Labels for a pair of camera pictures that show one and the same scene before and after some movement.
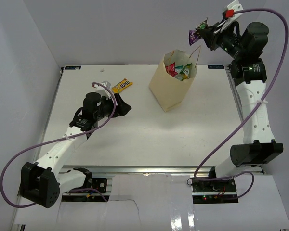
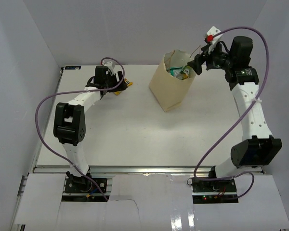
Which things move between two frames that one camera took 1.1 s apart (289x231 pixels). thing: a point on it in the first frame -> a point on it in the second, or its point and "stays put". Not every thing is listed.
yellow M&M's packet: (119, 87) stays put
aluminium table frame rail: (156, 169) stays put
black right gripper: (208, 34) -> (196, 64)
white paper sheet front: (158, 202) stays put
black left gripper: (122, 108) -> (118, 86)
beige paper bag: (168, 91) stays put
